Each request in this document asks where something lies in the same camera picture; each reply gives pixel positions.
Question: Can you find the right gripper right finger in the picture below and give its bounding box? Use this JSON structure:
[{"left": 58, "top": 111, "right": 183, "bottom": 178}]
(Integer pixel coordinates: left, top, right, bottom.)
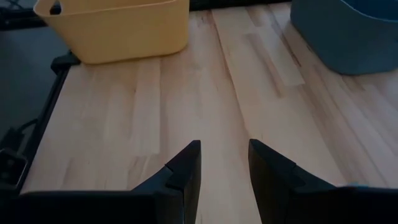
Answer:
[{"left": 248, "top": 138, "right": 338, "bottom": 224}]

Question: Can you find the yellow plastic bin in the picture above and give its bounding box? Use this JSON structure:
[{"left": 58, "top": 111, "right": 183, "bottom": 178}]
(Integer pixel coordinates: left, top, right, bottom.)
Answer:
[{"left": 33, "top": 0, "right": 190, "bottom": 65}]

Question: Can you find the small black camera box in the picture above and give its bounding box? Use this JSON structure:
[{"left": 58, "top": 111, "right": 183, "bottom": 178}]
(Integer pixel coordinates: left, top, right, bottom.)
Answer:
[{"left": 0, "top": 147, "right": 29, "bottom": 189}]

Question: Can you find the teal plastic bin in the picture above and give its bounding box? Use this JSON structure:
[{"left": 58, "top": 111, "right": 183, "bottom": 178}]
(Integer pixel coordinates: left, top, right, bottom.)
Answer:
[{"left": 290, "top": 0, "right": 398, "bottom": 76}]

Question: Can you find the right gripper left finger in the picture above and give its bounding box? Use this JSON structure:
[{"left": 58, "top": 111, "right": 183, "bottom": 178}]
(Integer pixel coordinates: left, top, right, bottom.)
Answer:
[{"left": 132, "top": 139, "right": 202, "bottom": 224}]

